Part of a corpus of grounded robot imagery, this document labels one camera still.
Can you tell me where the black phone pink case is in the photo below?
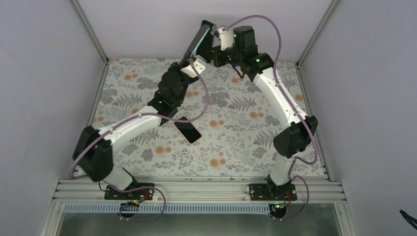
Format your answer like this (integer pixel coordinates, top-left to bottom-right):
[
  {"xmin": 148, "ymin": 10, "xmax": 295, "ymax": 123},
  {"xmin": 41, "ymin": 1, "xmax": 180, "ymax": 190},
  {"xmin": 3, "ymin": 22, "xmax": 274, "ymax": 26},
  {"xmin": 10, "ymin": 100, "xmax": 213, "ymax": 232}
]
[{"xmin": 174, "ymin": 117, "xmax": 202, "ymax": 144}]

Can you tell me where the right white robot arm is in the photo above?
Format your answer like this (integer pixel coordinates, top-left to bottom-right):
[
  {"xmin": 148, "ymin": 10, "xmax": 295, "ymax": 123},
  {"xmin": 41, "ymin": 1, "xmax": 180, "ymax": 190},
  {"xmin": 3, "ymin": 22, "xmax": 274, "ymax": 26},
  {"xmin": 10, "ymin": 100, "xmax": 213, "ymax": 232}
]
[{"xmin": 189, "ymin": 21, "xmax": 319, "ymax": 200}]

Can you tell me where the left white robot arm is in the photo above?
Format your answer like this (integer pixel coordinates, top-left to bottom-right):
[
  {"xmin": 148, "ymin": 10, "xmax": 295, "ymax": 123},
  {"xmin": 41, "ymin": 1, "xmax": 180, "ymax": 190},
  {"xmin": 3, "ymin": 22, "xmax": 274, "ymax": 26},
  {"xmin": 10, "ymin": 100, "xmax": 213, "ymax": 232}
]
[{"xmin": 67, "ymin": 59, "xmax": 208, "ymax": 199}]

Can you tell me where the floral patterned mat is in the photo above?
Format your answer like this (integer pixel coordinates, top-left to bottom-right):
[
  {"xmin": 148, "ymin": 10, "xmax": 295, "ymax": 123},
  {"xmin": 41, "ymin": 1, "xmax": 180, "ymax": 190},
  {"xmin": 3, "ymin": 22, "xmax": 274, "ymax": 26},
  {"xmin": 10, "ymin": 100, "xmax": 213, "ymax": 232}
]
[{"xmin": 78, "ymin": 58, "xmax": 327, "ymax": 178}]

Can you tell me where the black object at edge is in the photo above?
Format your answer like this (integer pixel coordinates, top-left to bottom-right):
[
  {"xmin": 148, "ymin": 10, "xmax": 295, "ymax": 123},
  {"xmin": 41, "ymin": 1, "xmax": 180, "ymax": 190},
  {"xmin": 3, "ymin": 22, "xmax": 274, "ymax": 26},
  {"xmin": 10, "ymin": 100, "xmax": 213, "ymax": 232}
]
[{"xmin": 399, "ymin": 209, "xmax": 417, "ymax": 230}]

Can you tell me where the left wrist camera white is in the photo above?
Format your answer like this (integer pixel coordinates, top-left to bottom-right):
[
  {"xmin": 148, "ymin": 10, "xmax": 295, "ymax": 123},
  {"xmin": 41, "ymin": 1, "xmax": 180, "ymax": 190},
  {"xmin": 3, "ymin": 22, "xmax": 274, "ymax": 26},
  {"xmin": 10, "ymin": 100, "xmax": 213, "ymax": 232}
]
[{"xmin": 180, "ymin": 58, "xmax": 207, "ymax": 78}]

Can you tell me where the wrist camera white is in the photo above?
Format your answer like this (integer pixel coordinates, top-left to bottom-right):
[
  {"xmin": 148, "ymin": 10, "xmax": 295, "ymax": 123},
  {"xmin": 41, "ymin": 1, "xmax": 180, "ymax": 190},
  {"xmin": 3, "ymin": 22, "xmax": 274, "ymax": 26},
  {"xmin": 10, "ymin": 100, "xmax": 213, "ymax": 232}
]
[
  {"xmin": 213, "ymin": 26, "xmax": 234, "ymax": 51},
  {"xmin": 180, "ymin": 58, "xmax": 207, "ymax": 78}
]

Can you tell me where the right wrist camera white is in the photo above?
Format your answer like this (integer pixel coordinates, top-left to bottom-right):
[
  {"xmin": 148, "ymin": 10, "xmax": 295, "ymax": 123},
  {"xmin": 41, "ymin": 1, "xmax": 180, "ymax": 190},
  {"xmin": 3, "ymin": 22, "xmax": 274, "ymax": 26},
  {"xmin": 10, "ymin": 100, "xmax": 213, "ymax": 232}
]
[{"xmin": 213, "ymin": 26, "xmax": 234, "ymax": 51}]

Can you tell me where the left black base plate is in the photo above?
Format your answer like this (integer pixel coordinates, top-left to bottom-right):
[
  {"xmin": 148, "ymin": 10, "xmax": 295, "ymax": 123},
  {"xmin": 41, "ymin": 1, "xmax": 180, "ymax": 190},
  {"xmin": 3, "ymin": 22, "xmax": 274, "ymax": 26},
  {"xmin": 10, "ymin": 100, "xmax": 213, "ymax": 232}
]
[{"xmin": 104, "ymin": 183, "xmax": 154, "ymax": 202}]

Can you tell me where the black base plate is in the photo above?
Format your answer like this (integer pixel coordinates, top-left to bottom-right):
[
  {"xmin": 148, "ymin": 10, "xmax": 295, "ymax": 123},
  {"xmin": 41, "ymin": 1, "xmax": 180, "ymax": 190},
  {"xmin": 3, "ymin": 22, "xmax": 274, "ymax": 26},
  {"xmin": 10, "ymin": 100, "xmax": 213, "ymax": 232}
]
[
  {"xmin": 248, "ymin": 183, "xmax": 298, "ymax": 201},
  {"xmin": 104, "ymin": 183, "xmax": 154, "ymax": 202}
]

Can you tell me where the aluminium mounting rail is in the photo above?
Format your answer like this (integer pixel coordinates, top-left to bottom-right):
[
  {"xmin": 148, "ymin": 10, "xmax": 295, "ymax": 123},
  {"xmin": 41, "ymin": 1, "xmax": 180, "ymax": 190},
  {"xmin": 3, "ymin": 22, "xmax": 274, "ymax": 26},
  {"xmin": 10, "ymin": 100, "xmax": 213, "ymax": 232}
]
[{"xmin": 53, "ymin": 177, "xmax": 347, "ymax": 204}]

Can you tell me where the white slotted cable duct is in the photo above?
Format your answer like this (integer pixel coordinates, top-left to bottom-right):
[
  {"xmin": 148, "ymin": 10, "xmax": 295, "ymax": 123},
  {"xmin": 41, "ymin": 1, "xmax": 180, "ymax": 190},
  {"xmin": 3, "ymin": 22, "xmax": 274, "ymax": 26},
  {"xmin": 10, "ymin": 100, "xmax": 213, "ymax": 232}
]
[{"xmin": 63, "ymin": 203, "xmax": 270, "ymax": 214}]

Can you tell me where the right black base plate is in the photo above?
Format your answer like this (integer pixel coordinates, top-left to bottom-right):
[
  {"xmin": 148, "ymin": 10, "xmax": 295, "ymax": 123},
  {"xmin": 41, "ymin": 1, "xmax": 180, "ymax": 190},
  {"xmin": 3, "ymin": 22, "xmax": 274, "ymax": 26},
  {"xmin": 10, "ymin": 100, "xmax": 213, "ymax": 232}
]
[{"xmin": 248, "ymin": 183, "xmax": 298, "ymax": 201}]

